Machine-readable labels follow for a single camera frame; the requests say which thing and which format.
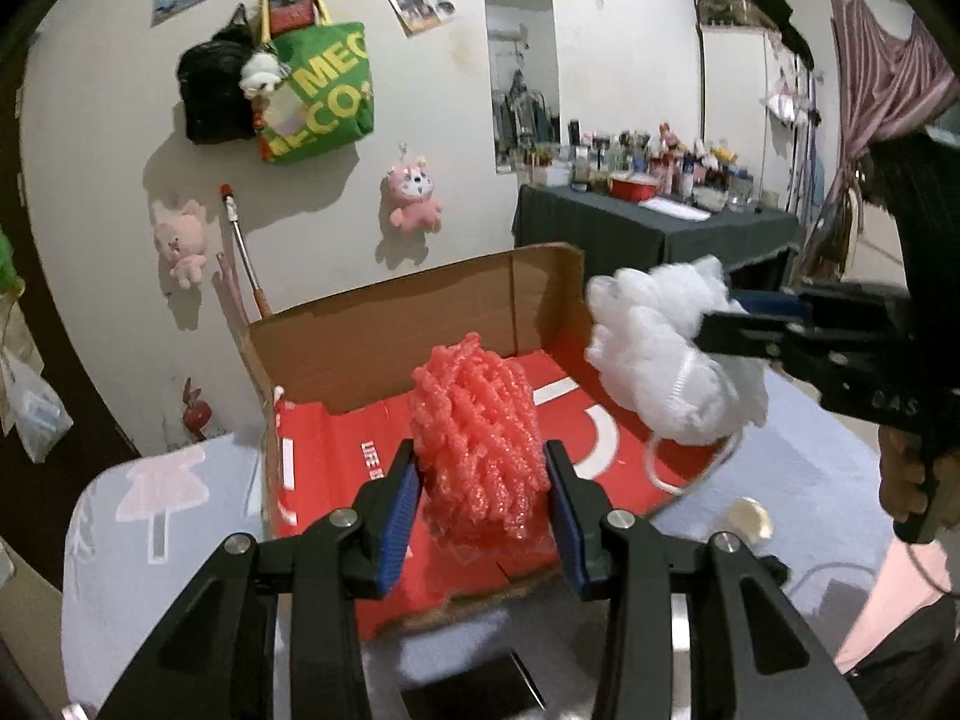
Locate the white mesh bath loofah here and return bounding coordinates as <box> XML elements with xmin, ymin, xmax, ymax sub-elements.
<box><xmin>584</xmin><ymin>255</ymin><xmax>768</xmax><ymax>496</ymax></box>

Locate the coral pink mesh loofah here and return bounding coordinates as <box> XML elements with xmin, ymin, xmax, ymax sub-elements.
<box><xmin>410</xmin><ymin>332</ymin><xmax>553</xmax><ymax>556</ymax></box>

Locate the person's right hand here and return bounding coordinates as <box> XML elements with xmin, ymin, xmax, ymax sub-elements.
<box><xmin>878</xmin><ymin>426</ymin><xmax>929</xmax><ymax>522</ymax></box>

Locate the small cream round object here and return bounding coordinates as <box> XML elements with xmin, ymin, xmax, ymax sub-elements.
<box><xmin>724</xmin><ymin>497</ymin><xmax>775</xmax><ymax>546</ymax></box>

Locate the table with dark cloth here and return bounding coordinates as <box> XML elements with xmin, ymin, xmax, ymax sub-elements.
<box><xmin>512</xmin><ymin>185</ymin><xmax>800</xmax><ymax>291</ymax></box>

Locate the light blue fleece blanket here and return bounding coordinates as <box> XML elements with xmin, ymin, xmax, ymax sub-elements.
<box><xmin>62</xmin><ymin>374</ymin><xmax>893</xmax><ymax>718</ymax></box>

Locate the red bowl on table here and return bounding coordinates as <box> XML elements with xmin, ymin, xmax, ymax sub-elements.
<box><xmin>608</xmin><ymin>172</ymin><xmax>661</xmax><ymax>203</ymax></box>

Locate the black patterned tin box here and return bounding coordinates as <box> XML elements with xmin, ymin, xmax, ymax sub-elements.
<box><xmin>400</xmin><ymin>650</ymin><xmax>547</xmax><ymax>720</ymax></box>

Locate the white wardrobe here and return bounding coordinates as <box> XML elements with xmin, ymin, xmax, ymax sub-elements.
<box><xmin>695</xmin><ymin>0</ymin><xmax>820</xmax><ymax>215</ymax></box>

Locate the pink curtain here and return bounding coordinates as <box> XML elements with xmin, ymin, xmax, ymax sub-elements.
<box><xmin>804</xmin><ymin>0</ymin><xmax>958</xmax><ymax>275</ymax></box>

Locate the white plastic bag hanging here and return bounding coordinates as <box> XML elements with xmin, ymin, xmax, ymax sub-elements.
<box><xmin>2</xmin><ymin>349</ymin><xmax>73</xmax><ymax>463</ymax></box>

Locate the red-lined cardboard box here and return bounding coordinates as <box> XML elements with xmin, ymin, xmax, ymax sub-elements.
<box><xmin>242</xmin><ymin>244</ymin><xmax>736</xmax><ymax>639</ymax></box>

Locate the green plush on door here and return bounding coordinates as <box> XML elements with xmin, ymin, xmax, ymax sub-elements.
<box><xmin>0</xmin><ymin>231</ymin><xmax>23</xmax><ymax>298</ymax></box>

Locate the pale pink pig plush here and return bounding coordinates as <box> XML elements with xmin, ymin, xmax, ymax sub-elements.
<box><xmin>151</xmin><ymin>199</ymin><xmax>208</xmax><ymax>291</ymax></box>

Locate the green tote bag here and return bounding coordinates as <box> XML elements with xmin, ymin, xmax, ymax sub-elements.
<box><xmin>249</xmin><ymin>0</ymin><xmax>374</xmax><ymax>164</ymax></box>

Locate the red figurine by wall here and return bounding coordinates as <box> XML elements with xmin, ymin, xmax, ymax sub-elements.
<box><xmin>182</xmin><ymin>377</ymin><xmax>213</xmax><ymax>440</ymax></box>

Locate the pink bear plush on wall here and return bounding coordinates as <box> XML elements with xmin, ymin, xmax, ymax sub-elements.
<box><xmin>382</xmin><ymin>158</ymin><xmax>443</xmax><ymax>232</ymax></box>

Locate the red-tipped stick handle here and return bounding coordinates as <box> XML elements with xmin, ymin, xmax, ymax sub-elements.
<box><xmin>220</xmin><ymin>184</ymin><xmax>272</xmax><ymax>319</ymax></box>

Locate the wall mirror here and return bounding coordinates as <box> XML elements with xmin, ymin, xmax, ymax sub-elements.
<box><xmin>485</xmin><ymin>0</ymin><xmax>560</xmax><ymax>174</ymax></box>

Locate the small white plush keychain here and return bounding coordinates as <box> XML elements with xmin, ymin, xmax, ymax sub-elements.
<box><xmin>239</xmin><ymin>50</ymin><xmax>290</xmax><ymax>101</ymax></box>

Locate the black bag on wall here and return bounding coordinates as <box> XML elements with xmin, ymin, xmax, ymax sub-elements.
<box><xmin>176</xmin><ymin>4</ymin><xmax>254</xmax><ymax>145</ymax></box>

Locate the red picture frame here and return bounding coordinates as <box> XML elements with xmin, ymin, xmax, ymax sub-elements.
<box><xmin>267</xmin><ymin>0</ymin><xmax>316</xmax><ymax>36</ymax></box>

